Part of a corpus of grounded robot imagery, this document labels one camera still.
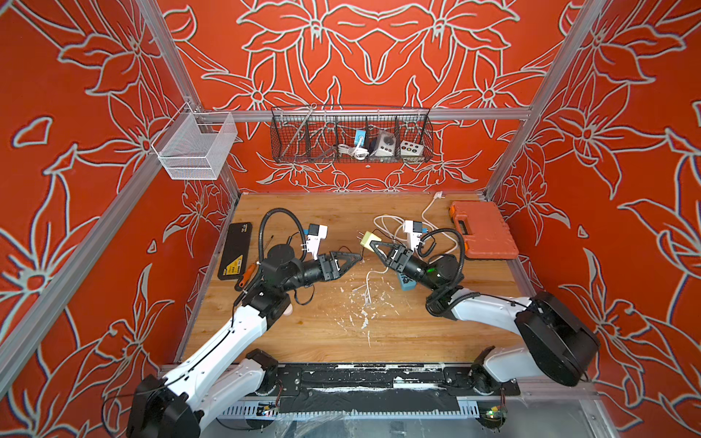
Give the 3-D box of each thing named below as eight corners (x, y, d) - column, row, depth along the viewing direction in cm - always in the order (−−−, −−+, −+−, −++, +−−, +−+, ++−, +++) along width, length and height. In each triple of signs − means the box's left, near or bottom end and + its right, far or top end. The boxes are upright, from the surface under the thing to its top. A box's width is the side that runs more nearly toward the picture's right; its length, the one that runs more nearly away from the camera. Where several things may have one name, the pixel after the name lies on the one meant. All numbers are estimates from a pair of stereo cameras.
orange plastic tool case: (465, 260, 99) (470, 253, 95) (448, 209, 115) (452, 200, 111) (516, 260, 99) (523, 252, 95) (492, 208, 115) (497, 200, 111)
